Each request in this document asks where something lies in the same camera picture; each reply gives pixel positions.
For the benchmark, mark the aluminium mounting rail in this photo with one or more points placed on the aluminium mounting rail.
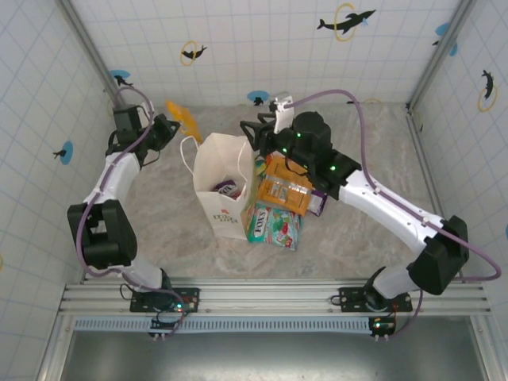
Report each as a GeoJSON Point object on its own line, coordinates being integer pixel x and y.
{"type": "Point", "coordinates": [258, 297]}

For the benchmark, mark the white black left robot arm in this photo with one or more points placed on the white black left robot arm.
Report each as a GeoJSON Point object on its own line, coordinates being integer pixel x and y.
{"type": "Point", "coordinates": [115, 178]}

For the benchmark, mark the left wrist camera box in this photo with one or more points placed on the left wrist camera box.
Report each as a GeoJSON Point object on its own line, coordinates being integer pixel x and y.
{"type": "Point", "coordinates": [125, 117]}

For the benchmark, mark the aluminium frame bar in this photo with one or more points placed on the aluminium frame bar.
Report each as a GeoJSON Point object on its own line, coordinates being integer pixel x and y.
{"type": "Point", "coordinates": [486, 349]}
{"type": "Point", "coordinates": [55, 349]}

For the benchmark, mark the white paper bag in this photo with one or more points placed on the white paper bag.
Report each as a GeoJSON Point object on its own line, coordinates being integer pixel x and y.
{"type": "Point", "coordinates": [218, 222]}

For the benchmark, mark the purple candy packet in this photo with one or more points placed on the purple candy packet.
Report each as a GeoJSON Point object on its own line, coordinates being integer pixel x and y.
{"type": "Point", "coordinates": [225, 188]}
{"type": "Point", "coordinates": [319, 204]}

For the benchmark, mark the aluminium corner post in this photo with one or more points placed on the aluminium corner post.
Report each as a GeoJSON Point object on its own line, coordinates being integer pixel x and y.
{"type": "Point", "coordinates": [83, 35]}
{"type": "Point", "coordinates": [428, 79]}

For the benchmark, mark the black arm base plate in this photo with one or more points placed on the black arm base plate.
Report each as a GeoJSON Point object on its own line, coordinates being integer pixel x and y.
{"type": "Point", "coordinates": [192, 291]}
{"type": "Point", "coordinates": [349, 297]}

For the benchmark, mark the aluminium side rail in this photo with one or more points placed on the aluminium side rail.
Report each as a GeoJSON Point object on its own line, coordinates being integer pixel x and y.
{"type": "Point", "coordinates": [428, 166]}

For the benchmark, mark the green yellow snack packet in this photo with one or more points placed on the green yellow snack packet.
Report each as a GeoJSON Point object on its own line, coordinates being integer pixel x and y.
{"type": "Point", "coordinates": [260, 166]}

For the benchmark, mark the orange snack packet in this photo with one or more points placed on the orange snack packet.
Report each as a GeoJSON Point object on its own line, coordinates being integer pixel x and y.
{"type": "Point", "coordinates": [283, 190]}

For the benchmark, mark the green Fox's candy packet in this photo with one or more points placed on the green Fox's candy packet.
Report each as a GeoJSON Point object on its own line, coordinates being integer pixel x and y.
{"type": "Point", "coordinates": [274, 228]}

